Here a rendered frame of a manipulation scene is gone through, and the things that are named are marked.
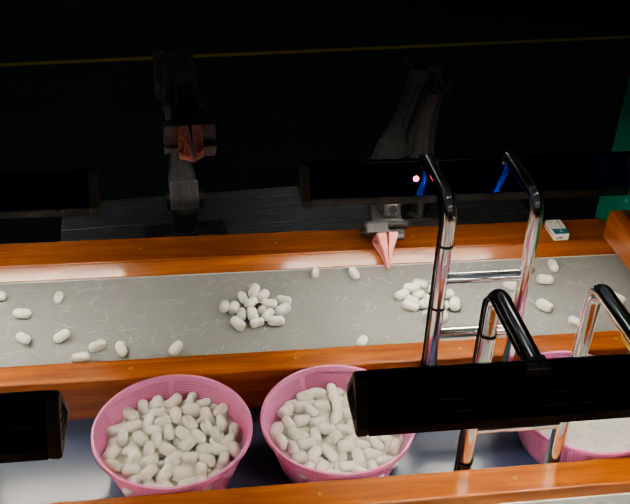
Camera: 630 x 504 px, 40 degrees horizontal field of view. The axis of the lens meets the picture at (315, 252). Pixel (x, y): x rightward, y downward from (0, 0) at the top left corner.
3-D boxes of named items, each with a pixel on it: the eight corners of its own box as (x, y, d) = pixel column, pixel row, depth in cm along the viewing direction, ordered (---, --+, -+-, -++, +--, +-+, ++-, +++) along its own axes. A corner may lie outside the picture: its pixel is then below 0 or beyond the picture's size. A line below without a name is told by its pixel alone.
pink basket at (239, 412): (102, 418, 158) (97, 379, 153) (247, 408, 162) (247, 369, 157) (90, 536, 136) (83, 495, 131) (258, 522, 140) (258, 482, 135)
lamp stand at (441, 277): (393, 344, 179) (413, 149, 155) (486, 338, 182) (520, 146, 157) (413, 407, 163) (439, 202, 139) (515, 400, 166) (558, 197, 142)
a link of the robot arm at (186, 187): (199, 207, 203) (187, 68, 201) (171, 210, 202) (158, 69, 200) (198, 207, 209) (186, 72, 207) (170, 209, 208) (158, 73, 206)
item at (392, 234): (402, 264, 185) (397, 222, 188) (369, 265, 184) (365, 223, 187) (395, 272, 192) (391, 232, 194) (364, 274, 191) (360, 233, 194)
